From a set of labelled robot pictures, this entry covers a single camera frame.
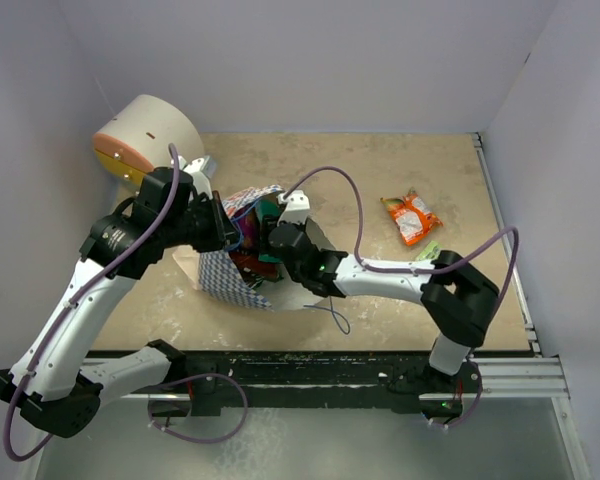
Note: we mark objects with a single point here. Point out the white cylindrical container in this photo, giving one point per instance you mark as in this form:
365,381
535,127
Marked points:
135,140

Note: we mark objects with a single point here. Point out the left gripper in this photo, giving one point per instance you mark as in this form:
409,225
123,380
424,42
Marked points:
226,235

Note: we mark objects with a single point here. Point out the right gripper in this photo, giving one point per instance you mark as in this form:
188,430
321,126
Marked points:
299,225

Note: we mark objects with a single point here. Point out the checkered paper bag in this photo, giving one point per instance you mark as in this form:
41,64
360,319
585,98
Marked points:
245,274

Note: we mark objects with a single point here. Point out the red chips bag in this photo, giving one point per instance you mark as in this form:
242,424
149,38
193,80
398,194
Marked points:
248,263

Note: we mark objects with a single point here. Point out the orange snack packet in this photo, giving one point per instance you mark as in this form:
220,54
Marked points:
412,216

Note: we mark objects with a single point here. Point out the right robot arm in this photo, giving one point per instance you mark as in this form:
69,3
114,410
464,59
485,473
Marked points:
460,300

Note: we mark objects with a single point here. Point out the teal snack packet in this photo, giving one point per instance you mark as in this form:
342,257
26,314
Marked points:
268,257

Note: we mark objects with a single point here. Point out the purple snack packet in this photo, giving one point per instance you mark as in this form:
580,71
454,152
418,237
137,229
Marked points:
255,221

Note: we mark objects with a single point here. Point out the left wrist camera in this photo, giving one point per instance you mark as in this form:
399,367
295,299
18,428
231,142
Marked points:
201,170

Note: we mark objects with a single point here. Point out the green snack packet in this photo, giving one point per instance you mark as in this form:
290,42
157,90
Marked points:
430,252

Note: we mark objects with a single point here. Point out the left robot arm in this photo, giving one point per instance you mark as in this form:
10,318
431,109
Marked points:
49,386

